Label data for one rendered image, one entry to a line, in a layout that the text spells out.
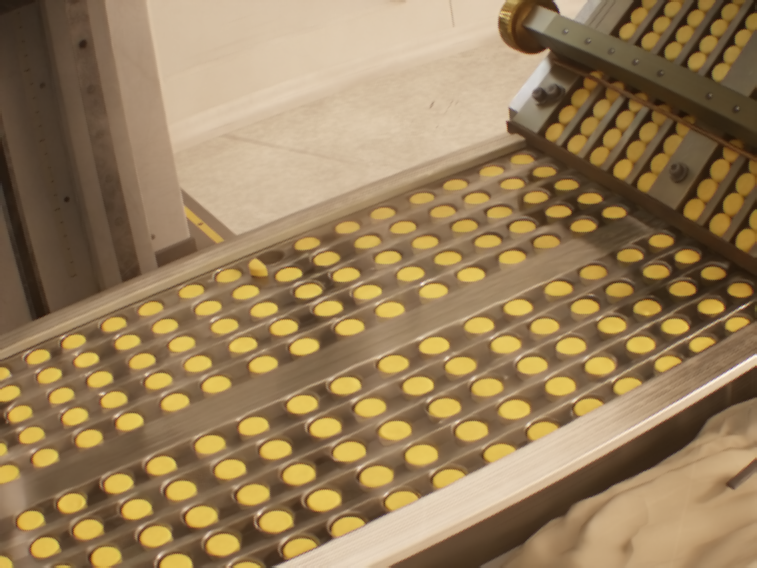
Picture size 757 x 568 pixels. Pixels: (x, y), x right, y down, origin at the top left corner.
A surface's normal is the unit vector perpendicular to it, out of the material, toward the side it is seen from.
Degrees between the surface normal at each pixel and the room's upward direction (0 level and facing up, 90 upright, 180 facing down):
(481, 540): 90
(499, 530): 90
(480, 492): 0
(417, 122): 0
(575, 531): 14
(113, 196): 90
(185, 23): 90
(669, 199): 38
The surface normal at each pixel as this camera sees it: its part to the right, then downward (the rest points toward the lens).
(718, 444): 0.18, -0.74
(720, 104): -0.62, -0.44
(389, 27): 0.51, 0.40
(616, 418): -0.12, -0.84
